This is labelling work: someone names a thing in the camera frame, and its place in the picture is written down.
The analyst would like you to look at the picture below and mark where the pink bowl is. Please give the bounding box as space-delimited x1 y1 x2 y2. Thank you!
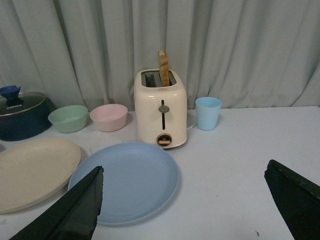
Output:
89 104 128 132

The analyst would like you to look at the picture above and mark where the cream toaster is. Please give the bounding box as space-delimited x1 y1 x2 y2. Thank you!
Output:
134 69 188 149

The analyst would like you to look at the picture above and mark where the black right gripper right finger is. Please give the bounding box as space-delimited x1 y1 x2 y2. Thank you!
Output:
264 159 320 240

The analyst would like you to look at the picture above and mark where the blue plate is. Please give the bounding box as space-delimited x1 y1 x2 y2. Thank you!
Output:
68 142 180 227

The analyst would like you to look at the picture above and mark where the green bowl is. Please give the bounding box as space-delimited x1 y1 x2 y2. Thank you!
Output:
48 105 88 134

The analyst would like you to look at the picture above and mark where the cream plate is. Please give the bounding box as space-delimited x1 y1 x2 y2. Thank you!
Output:
0 137 81 214

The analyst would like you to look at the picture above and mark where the glass pot lid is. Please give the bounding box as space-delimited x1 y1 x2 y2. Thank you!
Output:
0 85 47 117

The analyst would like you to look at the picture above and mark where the light blue cup right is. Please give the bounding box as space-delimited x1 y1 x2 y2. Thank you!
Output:
195 97 222 131

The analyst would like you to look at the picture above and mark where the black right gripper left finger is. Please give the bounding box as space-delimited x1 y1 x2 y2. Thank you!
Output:
11 166 104 240

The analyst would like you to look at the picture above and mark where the grey-green curtain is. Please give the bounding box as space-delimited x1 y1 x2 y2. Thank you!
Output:
0 0 320 110

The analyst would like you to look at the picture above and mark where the bread slice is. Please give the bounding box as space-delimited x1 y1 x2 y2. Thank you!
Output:
158 50 170 87

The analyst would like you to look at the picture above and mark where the dark blue saucepan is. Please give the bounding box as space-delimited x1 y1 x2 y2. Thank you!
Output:
0 96 56 142

